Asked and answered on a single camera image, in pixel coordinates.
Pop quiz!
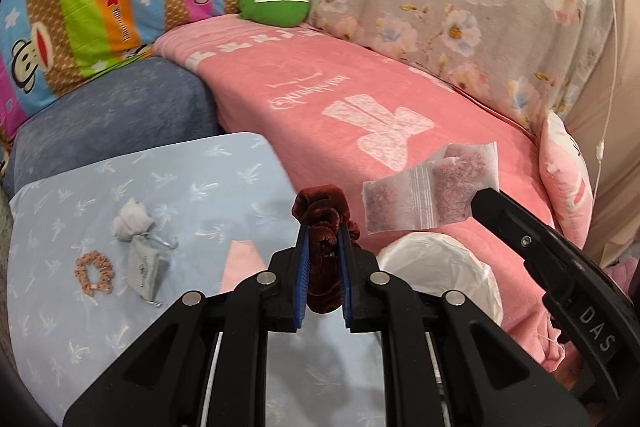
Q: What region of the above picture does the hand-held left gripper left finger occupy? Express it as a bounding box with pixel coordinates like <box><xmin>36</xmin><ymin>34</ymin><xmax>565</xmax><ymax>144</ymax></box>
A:
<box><xmin>62</xmin><ymin>219</ymin><xmax>311</xmax><ymax>427</ymax></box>

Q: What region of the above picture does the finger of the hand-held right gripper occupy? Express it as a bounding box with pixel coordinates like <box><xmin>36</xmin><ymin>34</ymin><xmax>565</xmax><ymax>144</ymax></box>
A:
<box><xmin>472</xmin><ymin>188</ymin><xmax>581</xmax><ymax>280</ymax></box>

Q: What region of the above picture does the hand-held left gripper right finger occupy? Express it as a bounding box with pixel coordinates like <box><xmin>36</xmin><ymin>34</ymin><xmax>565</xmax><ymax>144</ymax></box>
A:
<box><xmin>336</xmin><ymin>227</ymin><xmax>591</xmax><ymax>427</ymax></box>

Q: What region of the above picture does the dark red velvet scrunchie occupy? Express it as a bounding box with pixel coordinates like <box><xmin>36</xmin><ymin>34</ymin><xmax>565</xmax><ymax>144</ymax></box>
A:
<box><xmin>292</xmin><ymin>184</ymin><xmax>361</xmax><ymax>314</ymax></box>

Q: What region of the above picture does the clear zip bag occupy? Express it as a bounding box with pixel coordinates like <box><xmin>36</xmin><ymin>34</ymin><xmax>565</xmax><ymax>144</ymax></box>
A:
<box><xmin>427</xmin><ymin>142</ymin><xmax>498</xmax><ymax>227</ymax></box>
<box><xmin>362</xmin><ymin>167</ymin><xmax>436</xmax><ymax>234</ymax></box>

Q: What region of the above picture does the bin with white bag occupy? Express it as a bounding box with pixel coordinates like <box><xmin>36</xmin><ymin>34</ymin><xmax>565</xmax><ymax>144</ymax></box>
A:
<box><xmin>376</xmin><ymin>232</ymin><xmax>503</xmax><ymax>328</ymax></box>

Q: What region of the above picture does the pink cloth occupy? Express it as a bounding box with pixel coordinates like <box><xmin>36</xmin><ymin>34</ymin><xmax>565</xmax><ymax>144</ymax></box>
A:
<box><xmin>220</xmin><ymin>239</ymin><xmax>268</xmax><ymax>293</ymax></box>

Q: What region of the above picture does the pink pillow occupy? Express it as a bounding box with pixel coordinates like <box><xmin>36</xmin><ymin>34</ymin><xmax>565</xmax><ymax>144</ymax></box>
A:
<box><xmin>540</xmin><ymin>109</ymin><xmax>593</xmax><ymax>248</ymax></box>

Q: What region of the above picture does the pink blanket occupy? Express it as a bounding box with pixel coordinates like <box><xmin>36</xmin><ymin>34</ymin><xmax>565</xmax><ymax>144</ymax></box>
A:
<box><xmin>152</xmin><ymin>14</ymin><xmax>588</xmax><ymax>373</ymax></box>

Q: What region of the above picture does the grey cloth ball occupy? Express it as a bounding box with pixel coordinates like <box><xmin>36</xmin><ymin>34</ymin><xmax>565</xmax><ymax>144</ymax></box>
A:
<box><xmin>111</xmin><ymin>201</ymin><xmax>151</xmax><ymax>240</ymax></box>

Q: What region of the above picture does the peach scrunchie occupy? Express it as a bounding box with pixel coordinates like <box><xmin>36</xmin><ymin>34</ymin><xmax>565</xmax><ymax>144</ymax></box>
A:
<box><xmin>75</xmin><ymin>251</ymin><xmax>114</xmax><ymax>296</ymax></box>

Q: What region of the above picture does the blue-grey cushion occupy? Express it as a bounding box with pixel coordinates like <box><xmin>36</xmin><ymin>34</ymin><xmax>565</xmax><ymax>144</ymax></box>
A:
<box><xmin>0</xmin><ymin>57</ymin><xmax>221</xmax><ymax>198</ymax></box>

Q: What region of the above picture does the grey drawstring pouch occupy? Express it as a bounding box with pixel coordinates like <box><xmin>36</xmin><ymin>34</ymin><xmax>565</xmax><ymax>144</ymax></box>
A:
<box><xmin>127</xmin><ymin>232</ymin><xmax>178</xmax><ymax>308</ymax></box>

